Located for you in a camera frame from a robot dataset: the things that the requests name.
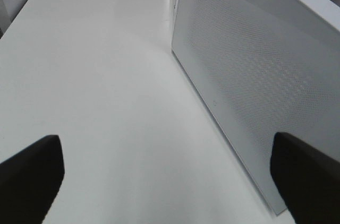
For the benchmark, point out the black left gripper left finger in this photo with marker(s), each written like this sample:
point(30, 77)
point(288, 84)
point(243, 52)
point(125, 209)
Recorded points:
point(30, 181)

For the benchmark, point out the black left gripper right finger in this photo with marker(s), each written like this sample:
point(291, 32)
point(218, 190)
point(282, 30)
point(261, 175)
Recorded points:
point(306, 178)

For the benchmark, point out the white microwave door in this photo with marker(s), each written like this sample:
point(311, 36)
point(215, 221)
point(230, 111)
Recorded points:
point(261, 67)

